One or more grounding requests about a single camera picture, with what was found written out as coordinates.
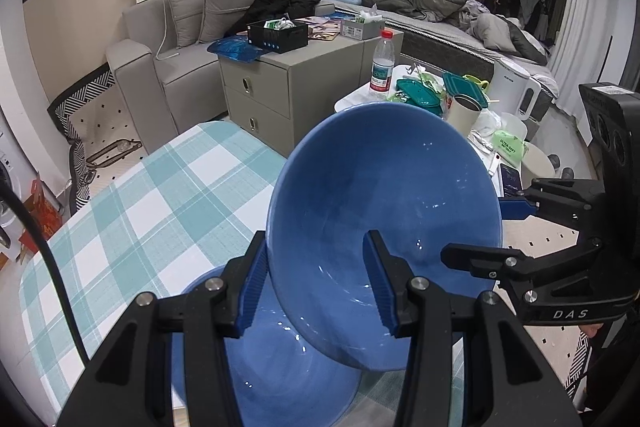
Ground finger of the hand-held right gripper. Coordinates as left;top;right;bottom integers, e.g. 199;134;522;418
440;236;605;304
497;177;609;230

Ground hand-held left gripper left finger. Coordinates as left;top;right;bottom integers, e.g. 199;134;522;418
56;230;272;427

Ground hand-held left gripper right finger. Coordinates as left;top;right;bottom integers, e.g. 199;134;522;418
361;229;585;427

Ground blue bowl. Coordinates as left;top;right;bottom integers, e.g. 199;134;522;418
267;103;503;372
172;264;363;427

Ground person's right hand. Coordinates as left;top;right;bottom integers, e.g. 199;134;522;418
580;322;606;348

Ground green wet wipes pack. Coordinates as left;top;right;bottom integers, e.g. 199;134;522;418
492;130;528;165

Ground beige paper cup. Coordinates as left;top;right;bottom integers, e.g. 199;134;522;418
447;94;483;138

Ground white electric kettle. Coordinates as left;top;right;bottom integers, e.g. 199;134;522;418
492;59;543;120

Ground teal white checkered tablecloth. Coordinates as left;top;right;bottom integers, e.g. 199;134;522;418
19;121;468;427

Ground teal plastic container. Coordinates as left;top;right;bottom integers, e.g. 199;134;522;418
442;72;488;100
396;78;443;115

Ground grey clothes pile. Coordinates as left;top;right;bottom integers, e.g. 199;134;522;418
460;0;548;65

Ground white curtain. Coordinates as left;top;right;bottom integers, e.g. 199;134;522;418
547;0;640;148

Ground white side table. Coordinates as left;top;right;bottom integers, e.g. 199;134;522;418
334;64;556;198

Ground clear plastic water bottle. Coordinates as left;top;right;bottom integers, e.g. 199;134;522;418
370;29;396;95

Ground beige nightstand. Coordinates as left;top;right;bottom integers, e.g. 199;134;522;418
217;27;406;158

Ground orange paper bag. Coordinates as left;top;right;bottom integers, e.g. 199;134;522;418
19;174;63;258

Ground olive green jacket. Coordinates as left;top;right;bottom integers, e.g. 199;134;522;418
360;0;471;25

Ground grey tissue box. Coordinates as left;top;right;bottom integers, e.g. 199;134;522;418
341;7;386;40

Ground beige sofa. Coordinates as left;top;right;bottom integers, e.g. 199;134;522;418
106;0;278;148

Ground blue plastic bag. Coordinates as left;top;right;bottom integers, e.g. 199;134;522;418
207;38;271;64

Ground black storage box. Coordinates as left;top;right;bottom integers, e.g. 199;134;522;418
247;18;309;54

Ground colourful magazine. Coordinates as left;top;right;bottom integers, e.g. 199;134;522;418
300;14;343;42

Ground white washing machine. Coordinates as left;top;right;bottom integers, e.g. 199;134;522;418
0;122;23;253

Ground grey sofa cushion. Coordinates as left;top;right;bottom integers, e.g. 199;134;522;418
162;0;208;48
198;0;276;44

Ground black jacket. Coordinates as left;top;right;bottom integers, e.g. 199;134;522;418
227;0;323;38

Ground black cable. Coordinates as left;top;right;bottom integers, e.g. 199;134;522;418
0;184;91;360

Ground white charging cable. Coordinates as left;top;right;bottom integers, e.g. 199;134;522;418
155;0;183;62

